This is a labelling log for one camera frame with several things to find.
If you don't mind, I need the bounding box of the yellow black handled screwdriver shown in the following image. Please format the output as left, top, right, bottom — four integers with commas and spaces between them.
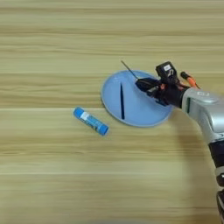
121, 60, 140, 81

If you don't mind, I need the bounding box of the thin black stick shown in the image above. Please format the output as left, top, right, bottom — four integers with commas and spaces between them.
119, 82, 126, 120

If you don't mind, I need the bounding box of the black box with white label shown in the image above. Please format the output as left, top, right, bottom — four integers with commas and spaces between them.
155, 60, 179, 86

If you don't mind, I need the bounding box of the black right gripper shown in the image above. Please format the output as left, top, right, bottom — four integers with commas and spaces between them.
135, 77, 188, 109

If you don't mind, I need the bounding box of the blue glue stick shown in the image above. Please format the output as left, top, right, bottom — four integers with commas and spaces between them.
73, 107, 109, 137

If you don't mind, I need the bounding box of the round blue plate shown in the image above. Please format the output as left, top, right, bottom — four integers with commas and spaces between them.
101, 69, 174, 128

